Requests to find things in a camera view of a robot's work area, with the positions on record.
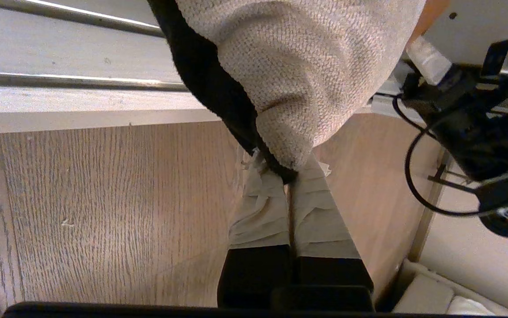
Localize black cable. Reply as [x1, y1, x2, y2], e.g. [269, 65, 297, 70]
[392, 94, 501, 218]

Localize white wardrobe panel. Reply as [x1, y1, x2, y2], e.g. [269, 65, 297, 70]
[424, 0, 508, 68]

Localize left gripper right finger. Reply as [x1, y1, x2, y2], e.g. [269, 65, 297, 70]
[290, 154, 375, 292]

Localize beige and black knit garment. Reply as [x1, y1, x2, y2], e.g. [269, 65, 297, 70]
[147, 0, 427, 186]

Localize metal door track rail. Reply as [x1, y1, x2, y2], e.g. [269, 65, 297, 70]
[0, 70, 189, 93]
[0, 0, 166, 38]

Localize wooden wardrobe sliding door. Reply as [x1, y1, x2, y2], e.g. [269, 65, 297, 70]
[0, 113, 446, 312]

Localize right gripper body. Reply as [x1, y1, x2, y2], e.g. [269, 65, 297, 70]
[401, 65, 508, 182]

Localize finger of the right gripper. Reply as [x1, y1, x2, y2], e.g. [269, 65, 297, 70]
[406, 36, 453, 86]

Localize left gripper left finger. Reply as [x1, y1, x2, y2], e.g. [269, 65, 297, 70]
[217, 148, 294, 308]

